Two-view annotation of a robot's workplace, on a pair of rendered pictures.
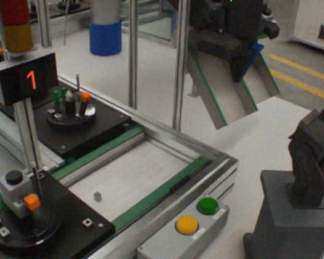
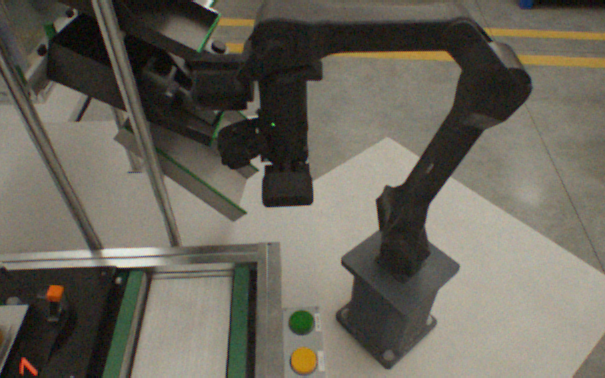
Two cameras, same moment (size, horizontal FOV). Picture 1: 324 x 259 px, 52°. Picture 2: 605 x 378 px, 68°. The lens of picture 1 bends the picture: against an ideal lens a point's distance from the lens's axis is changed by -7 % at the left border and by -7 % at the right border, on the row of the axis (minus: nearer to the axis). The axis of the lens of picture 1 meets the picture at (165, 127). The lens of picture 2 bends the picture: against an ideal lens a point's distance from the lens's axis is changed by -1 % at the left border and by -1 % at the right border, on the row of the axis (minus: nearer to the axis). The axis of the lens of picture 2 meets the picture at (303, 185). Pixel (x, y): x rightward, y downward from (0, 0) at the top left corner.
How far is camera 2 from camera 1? 0.35 m
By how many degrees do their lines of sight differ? 34
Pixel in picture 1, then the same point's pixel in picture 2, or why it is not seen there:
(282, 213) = (398, 296)
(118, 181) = (172, 359)
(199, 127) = (182, 213)
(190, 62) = (164, 164)
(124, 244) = not seen: outside the picture
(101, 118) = (78, 294)
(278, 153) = not seen: hidden behind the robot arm
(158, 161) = (191, 297)
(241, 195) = (294, 270)
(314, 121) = (405, 207)
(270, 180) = (358, 266)
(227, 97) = (218, 174)
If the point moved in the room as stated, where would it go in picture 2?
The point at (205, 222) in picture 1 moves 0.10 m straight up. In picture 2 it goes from (314, 342) to (315, 311)
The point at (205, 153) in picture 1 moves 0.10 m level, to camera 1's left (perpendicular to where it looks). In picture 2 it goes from (240, 257) to (197, 286)
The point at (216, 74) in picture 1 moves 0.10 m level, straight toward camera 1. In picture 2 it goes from (192, 156) to (214, 184)
